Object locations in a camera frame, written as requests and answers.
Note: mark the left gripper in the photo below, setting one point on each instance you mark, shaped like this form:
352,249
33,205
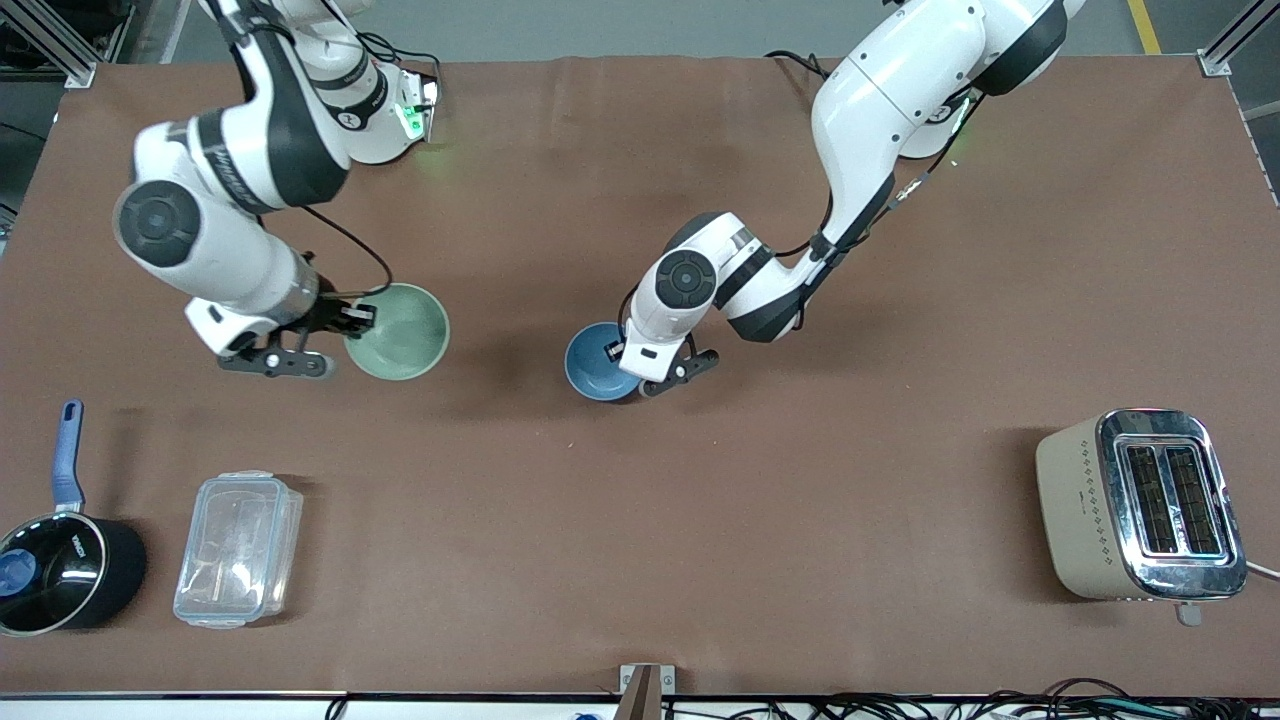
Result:
613,351

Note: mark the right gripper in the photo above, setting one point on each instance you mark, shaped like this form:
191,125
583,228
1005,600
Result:
328,314

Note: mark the blue ceramic bowl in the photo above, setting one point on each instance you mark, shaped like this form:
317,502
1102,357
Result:
595,365

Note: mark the green ceramic bowl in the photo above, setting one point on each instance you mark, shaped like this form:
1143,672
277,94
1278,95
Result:
402,332

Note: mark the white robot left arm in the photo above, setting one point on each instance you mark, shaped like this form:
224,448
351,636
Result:
870,110

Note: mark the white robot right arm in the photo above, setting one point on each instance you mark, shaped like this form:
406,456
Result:
230,190

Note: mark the clear plastic lidded container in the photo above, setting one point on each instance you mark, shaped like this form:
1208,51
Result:
238,548

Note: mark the beige chrome toaster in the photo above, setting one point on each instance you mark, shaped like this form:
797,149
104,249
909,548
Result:
1140,505

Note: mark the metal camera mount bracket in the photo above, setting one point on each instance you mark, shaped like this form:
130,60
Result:
646,690

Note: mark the aluminium frame profile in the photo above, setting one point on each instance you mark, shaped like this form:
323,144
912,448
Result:
55,40
1228,40

